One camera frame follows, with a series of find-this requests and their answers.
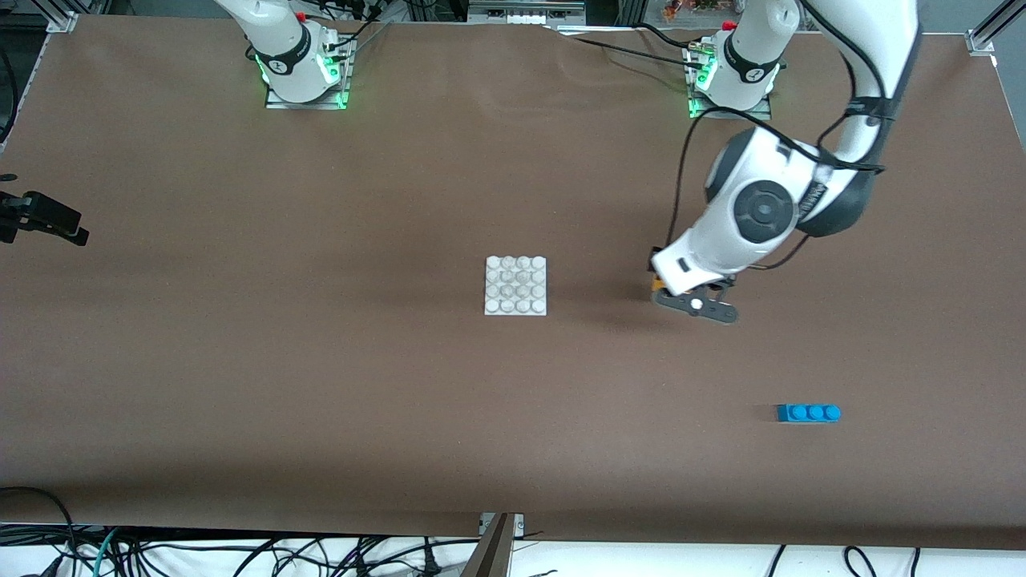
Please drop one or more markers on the silver corner bracket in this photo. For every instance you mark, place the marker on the silver corner bracket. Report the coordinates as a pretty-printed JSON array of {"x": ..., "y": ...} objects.
[{"x": 519, "y": 525}]

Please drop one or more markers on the white studded base plate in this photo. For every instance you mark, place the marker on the white studded base plate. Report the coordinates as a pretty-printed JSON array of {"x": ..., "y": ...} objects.
[{"x": 515, "y": 286}]

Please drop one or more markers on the dark camera stand post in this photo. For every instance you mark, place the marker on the dark camera stand post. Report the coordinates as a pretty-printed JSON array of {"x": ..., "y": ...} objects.
[{"x": 493, "y": 557}]

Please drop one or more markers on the white power strip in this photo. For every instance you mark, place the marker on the white power strip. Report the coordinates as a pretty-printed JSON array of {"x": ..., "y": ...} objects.
[{"x": 521, "y": 18}]

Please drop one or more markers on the orange background object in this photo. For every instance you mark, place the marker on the orange background object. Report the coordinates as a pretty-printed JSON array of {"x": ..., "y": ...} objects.
[{"x": 681, "y": 10}]

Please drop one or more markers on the blue three-stud block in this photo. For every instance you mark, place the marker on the blue three-stud block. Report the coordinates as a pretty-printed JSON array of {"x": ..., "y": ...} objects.
[{"x": 808, "y": 413}]

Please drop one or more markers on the aluminium frame profile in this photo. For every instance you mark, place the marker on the aluminium frame profile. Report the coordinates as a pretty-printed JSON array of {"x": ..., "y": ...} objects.
[{"x": 62, "y": 18}]

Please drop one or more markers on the brown table cover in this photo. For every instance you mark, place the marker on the brown table cover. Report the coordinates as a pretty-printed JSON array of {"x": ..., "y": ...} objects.
[{"x": 481, "y": 441}]

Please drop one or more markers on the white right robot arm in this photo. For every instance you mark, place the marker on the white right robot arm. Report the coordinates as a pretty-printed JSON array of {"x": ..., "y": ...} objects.
[{"x": 276, "y": 40}]

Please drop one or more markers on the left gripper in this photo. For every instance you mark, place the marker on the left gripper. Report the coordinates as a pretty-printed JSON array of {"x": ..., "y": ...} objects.
[{"x": 652, "y": 260}]

